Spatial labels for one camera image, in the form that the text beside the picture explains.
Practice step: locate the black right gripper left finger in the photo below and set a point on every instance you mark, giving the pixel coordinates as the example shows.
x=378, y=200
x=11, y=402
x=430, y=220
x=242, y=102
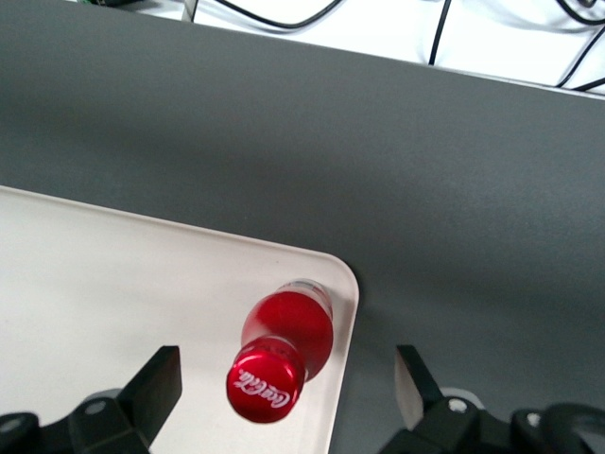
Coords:
x=142, y=402

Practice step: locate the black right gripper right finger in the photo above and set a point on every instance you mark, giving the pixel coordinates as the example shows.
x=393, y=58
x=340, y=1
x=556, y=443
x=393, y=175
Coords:
x=425, y=406

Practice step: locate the red coke bottle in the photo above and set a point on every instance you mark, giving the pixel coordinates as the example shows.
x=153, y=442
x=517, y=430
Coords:
x=283, y=350

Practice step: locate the beige plastic tray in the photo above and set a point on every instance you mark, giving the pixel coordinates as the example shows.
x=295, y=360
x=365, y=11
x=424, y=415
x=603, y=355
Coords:
x=118, y=293

